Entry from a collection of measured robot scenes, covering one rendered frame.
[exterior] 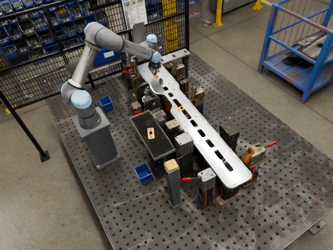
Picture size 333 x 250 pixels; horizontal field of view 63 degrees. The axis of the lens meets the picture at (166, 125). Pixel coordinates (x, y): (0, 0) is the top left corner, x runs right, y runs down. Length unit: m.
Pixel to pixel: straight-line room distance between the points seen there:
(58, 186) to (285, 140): 2.21
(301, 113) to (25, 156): 3.23
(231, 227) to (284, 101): 2.17
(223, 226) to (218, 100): 1.15
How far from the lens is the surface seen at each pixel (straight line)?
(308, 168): 2.20
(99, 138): 1.92
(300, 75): 3.86
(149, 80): 2.28
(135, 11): 2.64
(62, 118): 2.63
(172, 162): 1.52
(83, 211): 2.83
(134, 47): 1.80
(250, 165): 1.77
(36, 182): 3.21
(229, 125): 1.87
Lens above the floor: 2.42
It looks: 48 degrees down
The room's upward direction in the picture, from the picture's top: 6 degrees counter-clockwise
